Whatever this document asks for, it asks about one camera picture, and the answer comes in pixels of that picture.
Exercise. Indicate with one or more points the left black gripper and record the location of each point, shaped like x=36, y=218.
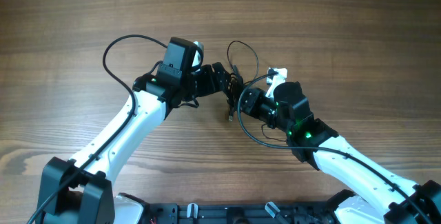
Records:
x=207, y=72

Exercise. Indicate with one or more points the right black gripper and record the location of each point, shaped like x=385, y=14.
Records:
x=251, y=107

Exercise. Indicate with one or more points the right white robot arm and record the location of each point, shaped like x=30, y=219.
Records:
x=376, y=195

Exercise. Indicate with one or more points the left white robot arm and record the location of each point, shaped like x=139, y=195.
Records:
x=79, y=190

